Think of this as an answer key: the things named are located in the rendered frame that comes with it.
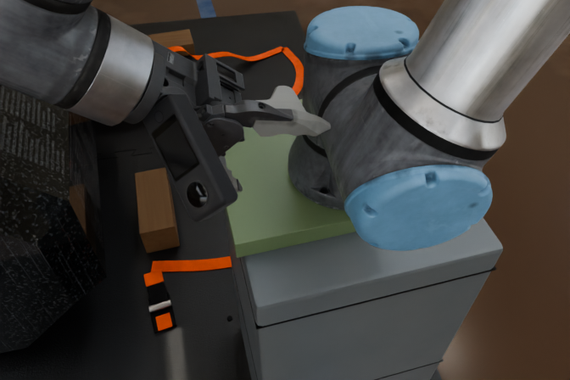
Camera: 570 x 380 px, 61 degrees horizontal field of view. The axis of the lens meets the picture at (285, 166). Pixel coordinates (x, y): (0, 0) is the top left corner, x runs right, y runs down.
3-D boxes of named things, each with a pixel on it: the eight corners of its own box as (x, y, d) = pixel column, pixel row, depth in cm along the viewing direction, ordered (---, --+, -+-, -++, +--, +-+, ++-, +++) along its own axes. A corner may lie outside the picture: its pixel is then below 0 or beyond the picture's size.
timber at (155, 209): (180, 246, 175) (175, 226, 166) (146, 254, 173) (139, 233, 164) (170, 187, 195) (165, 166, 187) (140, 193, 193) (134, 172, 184)
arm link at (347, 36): (381, 89, 81) (399, -12, 69) (418, 158, 69) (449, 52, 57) (292, 98, 79) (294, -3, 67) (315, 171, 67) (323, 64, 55)
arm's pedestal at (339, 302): (365, 282, 166) (410, 78, 106) (432, 436, 132) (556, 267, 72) (222, 316, 157) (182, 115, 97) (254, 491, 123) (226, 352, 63)
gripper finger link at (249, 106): (293, 98, 48) (206, 99, 46) (296, 110, 48) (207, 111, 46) (286, 128, 52) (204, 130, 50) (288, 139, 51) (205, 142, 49)
